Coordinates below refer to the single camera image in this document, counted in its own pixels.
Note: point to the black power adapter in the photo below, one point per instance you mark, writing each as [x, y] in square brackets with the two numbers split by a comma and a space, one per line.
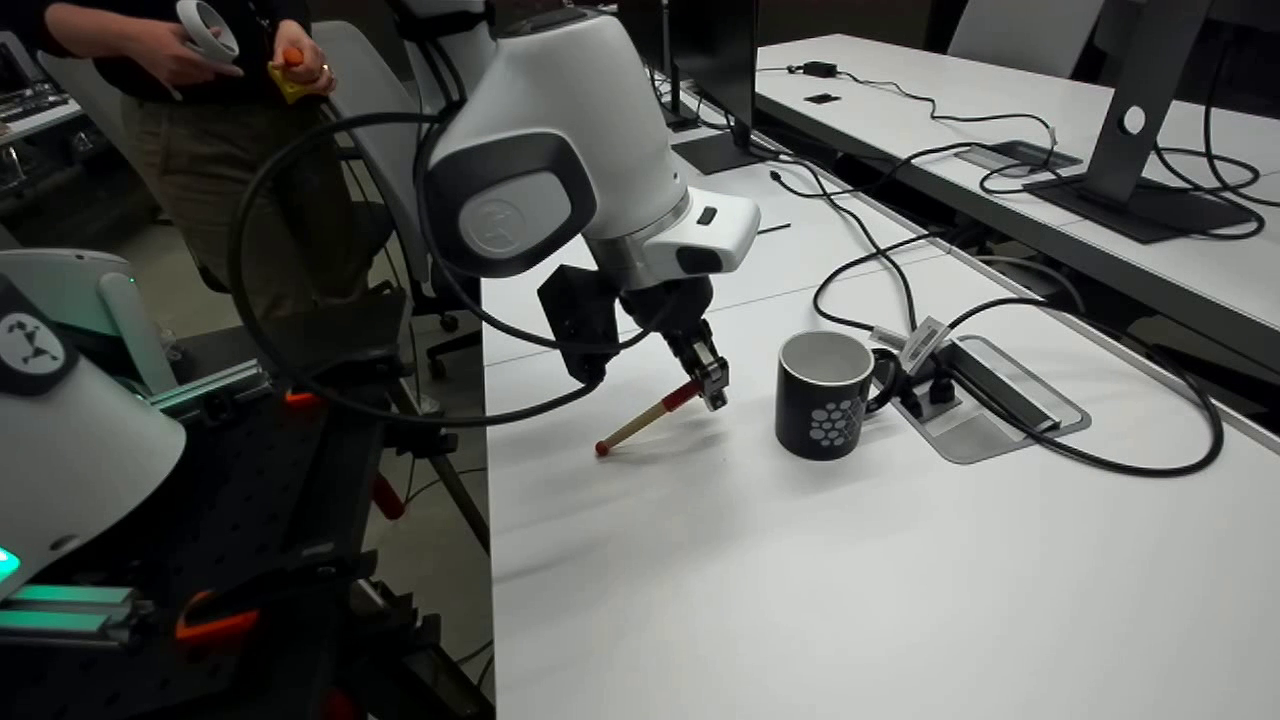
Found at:
[813, 69]

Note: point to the person right hand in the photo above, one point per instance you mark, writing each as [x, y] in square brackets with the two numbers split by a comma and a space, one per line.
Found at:
[180, 59]

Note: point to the metal desk outlet box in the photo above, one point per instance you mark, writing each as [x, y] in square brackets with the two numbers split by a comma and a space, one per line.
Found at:
[993, 403]

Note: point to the person right bare forearm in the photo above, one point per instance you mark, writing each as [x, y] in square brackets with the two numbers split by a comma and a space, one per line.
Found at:
[103, 25]

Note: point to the person left hand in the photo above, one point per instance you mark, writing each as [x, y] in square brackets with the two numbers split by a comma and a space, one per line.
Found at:
[303, 61]

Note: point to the aluminium rail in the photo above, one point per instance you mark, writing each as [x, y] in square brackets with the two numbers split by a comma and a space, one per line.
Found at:
[65, 614]

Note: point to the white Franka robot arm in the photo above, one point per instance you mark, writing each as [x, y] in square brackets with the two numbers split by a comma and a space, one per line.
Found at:
[573, 146]

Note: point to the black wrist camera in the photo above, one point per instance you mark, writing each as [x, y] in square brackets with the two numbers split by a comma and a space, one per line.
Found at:
[580, 327]

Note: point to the black tripod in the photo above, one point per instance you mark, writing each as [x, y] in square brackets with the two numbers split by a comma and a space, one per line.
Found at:
[440, 467]

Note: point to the light grey chair back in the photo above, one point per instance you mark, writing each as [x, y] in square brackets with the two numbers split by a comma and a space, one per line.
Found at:
[1026, 35]

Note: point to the black orange clamp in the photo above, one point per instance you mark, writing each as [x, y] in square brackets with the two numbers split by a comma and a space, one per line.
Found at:
[311, 397]
[214, 622]
[386, 498]

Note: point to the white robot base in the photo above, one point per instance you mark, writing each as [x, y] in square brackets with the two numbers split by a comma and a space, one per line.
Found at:
[82, 454]

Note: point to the black patterned mug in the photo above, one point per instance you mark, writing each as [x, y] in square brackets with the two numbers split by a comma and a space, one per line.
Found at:
[824, 403]

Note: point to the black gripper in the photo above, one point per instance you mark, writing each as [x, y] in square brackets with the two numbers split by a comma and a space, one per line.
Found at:
[673, 313]

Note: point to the white handheld controller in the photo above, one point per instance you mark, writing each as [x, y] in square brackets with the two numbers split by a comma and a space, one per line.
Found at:
[211, 25]

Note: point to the silver monitor stand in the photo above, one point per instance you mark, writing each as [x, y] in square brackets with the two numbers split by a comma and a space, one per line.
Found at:
[1134, 123]

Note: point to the red capped tan marker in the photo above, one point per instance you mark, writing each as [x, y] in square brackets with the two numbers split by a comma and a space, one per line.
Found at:
[642, 426]

